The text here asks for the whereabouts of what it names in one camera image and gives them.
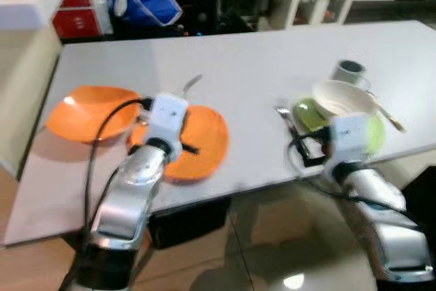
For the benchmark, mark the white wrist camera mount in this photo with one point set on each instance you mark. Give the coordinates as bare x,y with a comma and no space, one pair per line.
351,138
167,117

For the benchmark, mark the grey mug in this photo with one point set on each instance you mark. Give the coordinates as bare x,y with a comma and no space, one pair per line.
349,71

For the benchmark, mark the orange bowl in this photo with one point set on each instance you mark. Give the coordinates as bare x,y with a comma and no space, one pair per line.
85,114

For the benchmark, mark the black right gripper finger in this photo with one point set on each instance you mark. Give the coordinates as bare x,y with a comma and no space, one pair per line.
297,127
305,158

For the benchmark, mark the white bowl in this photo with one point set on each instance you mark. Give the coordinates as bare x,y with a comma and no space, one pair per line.
344,97

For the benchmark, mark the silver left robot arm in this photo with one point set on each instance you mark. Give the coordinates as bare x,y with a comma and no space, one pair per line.
133,189

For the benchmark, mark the silver spoon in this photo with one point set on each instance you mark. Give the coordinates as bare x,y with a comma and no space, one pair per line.
193,85

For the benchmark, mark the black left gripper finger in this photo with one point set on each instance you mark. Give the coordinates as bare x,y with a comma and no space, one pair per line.
191,148

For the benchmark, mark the black box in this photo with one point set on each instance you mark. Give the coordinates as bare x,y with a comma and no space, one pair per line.
422,199

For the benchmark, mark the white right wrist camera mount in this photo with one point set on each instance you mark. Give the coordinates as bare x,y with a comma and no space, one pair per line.
351,138

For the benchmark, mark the white counter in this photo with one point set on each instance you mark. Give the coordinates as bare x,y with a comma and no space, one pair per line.
27,5

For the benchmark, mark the silver fork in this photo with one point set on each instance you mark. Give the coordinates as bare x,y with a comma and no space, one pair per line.
283,114

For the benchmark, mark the orange plate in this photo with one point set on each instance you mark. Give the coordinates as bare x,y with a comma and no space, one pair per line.
208,144

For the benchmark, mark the black stool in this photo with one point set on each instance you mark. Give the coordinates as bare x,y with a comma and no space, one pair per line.
187,223

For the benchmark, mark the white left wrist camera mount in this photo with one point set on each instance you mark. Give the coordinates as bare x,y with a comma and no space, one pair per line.
167,117

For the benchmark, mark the green plate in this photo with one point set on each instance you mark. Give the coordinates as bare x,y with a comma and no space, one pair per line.
310,114

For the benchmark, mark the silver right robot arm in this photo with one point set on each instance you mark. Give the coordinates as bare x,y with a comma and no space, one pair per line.
381,216

